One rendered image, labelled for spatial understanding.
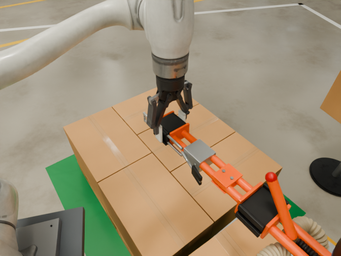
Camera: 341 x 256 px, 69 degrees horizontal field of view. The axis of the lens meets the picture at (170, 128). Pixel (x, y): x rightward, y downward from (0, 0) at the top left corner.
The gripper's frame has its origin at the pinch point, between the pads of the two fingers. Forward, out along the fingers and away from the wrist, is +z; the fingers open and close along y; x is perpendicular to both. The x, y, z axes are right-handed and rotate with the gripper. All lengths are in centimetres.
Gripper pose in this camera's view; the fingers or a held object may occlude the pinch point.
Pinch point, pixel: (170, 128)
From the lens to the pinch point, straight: 77.1
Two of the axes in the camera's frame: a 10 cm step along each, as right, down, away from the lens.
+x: -6.0, -5.6, 5.7
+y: 8.0, -4.2, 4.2
